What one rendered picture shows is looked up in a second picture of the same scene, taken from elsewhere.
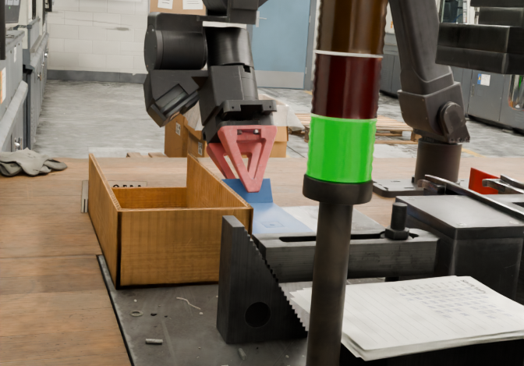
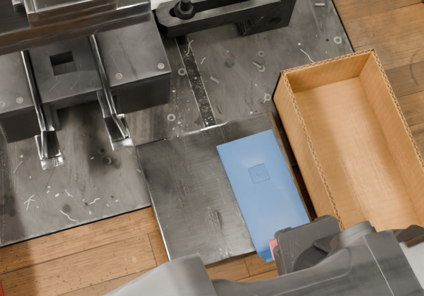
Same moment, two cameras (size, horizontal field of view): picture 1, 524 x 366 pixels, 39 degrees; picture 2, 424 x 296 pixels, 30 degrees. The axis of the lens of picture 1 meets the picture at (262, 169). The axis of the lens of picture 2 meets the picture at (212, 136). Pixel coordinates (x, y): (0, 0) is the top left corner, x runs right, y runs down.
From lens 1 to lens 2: 1.26 m
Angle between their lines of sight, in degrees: 101
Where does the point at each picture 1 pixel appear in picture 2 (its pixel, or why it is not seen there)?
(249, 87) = (313, 257)
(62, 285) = (395, 78)
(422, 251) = (169, 4)
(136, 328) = (332, 21)
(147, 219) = (352, 55)
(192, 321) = (302, 34)
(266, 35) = not seen: outside the picture
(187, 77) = not seen: hidden behind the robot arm
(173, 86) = (399, 235)
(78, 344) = (358, 2)
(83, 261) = not seen: hidden behind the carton
